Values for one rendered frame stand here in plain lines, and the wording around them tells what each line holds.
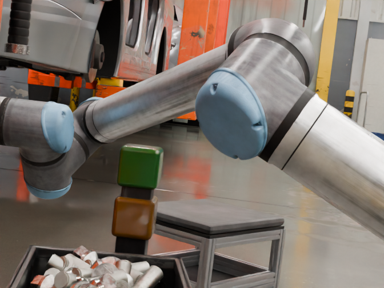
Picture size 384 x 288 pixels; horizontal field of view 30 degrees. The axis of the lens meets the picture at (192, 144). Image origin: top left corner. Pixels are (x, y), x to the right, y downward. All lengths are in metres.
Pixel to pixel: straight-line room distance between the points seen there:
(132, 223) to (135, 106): 0.63
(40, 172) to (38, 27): 2.35
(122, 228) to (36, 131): 0.64
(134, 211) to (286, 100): 0.32
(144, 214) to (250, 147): 0.28
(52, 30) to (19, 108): 2.40
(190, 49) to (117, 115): 3.37
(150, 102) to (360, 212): 0.48
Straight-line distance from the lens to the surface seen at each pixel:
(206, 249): 2.08
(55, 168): 1.39
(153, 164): 0.69
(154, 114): 1.29
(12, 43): 1.30
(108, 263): 0.58
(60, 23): 3.74
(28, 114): 1.32
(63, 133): 1.32
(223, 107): 0.94
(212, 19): 6.66
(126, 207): 0.70
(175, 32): 9.98
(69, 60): 3.82
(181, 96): 1.21
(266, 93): 0.94
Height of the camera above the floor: 0.72
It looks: 4 degrees down
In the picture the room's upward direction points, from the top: 7 degrees clockwise
